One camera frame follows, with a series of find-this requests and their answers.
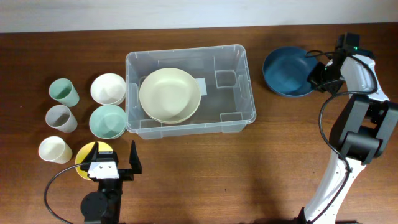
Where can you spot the white small bowl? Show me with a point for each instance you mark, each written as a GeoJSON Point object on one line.
{"type": "Point", "coordinates": [108, 89]}

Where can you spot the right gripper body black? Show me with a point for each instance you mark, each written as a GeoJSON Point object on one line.
{"type": "Point", "coordinates": [324, 78]}

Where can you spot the clear plastic storage bin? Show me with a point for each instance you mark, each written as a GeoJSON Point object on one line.
{"type": "Point", "coordinates": [228, 106]}

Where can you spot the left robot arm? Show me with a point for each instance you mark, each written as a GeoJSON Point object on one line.
{"type": "Point", "coordinates": [104, 204]}

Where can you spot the white label in bin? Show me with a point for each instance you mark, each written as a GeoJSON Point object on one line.
{"type": "Point", "coordinates": [202, 84]}

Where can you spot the cream cup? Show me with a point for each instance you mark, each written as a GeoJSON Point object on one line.
{"type": "Point", "coordinates": [54, 149]}

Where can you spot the yellow small bowl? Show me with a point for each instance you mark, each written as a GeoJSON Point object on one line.
{"type": "Point", "coordinates": [102, 147]}

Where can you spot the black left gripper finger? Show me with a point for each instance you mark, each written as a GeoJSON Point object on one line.
{"type": "Point", "coordinates": [88, 151]}
{"type": "Point", "coordinates": [134, 159]}

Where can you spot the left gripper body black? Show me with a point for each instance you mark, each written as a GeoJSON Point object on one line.
{"type": "Point", "coordinates": [112, 184]}

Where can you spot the dark blue large bowl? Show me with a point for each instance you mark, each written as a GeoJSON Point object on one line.
{"type": "Point", "coordinates": [286, 70]}

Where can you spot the grey translucent cup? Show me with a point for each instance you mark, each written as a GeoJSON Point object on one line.
{"type": "Point", "coordinates": [61, 118]}

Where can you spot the cream large bowl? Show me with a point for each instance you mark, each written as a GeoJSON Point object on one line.
{"type": "Point", "coordinates": [170, 95]}

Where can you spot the mint green cup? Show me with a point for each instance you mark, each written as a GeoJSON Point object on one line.
{"type": "Point", "coordinates": [63, 91]}

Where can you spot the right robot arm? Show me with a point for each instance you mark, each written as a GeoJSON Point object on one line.
{"type": "Point", "coordinates": [360, 133]}

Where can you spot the mint green small bowl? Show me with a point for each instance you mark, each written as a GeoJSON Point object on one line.
{"type": "Point", "coordinates": [108, 122]}

